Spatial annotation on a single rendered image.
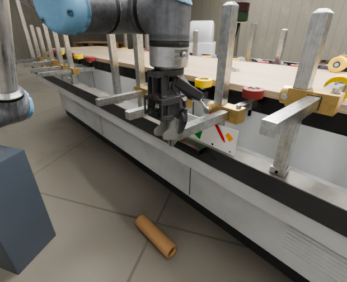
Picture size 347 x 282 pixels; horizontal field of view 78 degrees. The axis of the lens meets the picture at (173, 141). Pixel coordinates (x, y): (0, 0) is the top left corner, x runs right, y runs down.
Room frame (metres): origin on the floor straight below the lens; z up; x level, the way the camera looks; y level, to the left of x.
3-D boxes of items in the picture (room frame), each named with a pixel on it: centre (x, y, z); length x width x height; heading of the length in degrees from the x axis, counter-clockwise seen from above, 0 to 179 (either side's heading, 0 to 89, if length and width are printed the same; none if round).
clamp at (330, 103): (0.55, -0.35, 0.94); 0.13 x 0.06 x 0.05; 43
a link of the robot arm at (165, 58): (0.52, 0.01, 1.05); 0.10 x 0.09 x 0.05; 42
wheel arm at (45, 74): (1.79, 0.85, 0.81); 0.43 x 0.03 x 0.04; 133
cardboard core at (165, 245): (0.86, 0.11, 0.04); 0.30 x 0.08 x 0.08; 43
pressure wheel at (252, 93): (0.82, -0.31, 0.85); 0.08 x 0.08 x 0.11
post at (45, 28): (2.22, 1.18, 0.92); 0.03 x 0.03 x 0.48; 43
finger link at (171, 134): (0.51, 0.01, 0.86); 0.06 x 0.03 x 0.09; 132
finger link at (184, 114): (0.52, -0.01, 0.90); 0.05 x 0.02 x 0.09; 42
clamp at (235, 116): (0.73, -0.19, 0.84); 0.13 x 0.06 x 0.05; 43
